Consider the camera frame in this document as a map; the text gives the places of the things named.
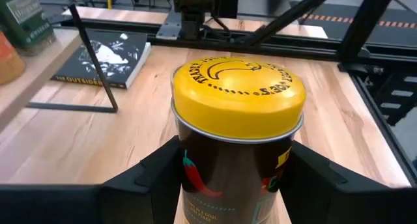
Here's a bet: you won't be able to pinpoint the green-lid oregano glass jar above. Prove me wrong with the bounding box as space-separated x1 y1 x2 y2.
0 0 57 57

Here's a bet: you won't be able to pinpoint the yellow-lid crunchy onion can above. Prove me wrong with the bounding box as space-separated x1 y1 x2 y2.
171 56 308 224

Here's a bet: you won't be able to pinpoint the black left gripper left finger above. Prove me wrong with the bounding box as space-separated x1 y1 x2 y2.
0 135 183 224

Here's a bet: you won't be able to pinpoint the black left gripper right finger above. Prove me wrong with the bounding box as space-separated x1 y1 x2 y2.
280 141 417 224

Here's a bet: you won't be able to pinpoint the orange turmeric bottle black lid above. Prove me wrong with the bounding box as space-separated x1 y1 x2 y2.
0 30 27 86

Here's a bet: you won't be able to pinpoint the black paperback book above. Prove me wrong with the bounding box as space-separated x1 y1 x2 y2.
51 29 152 90

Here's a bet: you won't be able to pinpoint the wooden shelf riser black legs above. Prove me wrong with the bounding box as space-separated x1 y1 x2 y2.
0 4 119 131

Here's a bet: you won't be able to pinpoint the hazard-striped black floor mat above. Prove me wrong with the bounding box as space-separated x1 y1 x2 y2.
289 1 417 48

